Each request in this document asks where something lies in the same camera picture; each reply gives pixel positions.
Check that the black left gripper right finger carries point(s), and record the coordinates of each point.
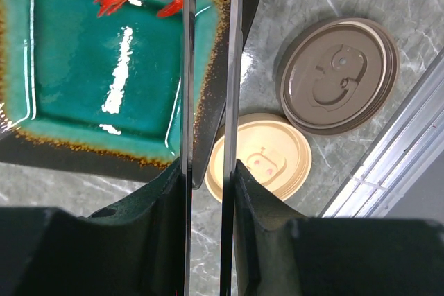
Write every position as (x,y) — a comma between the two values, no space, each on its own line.
(279,251)

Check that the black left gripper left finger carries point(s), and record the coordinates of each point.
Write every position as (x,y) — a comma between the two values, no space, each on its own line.
(134,246)

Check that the steel serving tongs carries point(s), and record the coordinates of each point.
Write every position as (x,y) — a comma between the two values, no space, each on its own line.
(230,145)

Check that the cream round lid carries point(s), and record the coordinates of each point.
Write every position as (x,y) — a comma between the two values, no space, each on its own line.
(276,154)

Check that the teal square ceramic plate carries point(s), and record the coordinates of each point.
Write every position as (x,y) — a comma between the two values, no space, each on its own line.
(88,94)

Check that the brown round lid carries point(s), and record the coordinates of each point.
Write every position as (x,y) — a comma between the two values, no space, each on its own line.
(336,75)

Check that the aluminium rail frame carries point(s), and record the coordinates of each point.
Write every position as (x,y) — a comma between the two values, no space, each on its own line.
(407,145)

